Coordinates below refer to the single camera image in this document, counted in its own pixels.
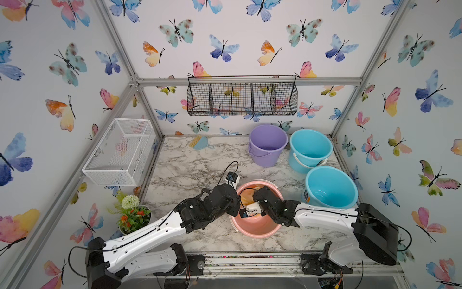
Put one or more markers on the pink plastic bucket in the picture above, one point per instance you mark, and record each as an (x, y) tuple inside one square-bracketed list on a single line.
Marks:
[(258, 226)]

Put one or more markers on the cream yellow microfibre cloth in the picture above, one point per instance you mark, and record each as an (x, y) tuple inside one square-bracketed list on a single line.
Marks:
[(247, 196)]

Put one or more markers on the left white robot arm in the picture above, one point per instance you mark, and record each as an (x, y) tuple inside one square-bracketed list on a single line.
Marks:
[(110, 263)]

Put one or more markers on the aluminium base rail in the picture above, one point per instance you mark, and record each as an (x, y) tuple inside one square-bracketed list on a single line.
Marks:
[(278, 265)]

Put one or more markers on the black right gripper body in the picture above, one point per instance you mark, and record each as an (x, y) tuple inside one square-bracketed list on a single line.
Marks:
[(273, 217)]

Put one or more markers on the purple plastic bucket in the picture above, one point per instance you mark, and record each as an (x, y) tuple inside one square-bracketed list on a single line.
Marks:
[(266, 142)]

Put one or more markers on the artificial flower pot plant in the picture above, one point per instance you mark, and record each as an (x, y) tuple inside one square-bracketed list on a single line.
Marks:
[(132, 215)]

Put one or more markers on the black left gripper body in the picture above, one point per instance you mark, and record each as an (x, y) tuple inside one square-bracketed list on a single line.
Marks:
[(231, 209)]

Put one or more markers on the teal bucket with sticker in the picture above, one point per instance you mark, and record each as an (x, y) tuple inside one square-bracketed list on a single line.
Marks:
[(308, 149)]

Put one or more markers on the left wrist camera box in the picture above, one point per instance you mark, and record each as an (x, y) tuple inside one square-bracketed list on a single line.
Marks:
[(232, 179)]

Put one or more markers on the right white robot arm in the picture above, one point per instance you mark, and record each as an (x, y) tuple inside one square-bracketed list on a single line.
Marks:
[(370, 235)]

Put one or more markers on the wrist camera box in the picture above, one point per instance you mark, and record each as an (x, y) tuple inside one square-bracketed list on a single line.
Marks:
[(250, 210), (232, 179)]

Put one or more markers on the white mesh wall basket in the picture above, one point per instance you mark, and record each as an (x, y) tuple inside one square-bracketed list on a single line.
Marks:
[(122, 153)]

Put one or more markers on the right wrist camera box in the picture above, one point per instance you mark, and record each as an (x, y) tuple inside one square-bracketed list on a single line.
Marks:
[(250, 210)]

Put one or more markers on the black wire wall basket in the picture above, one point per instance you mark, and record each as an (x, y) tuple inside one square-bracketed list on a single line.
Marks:
[(249, 96)]

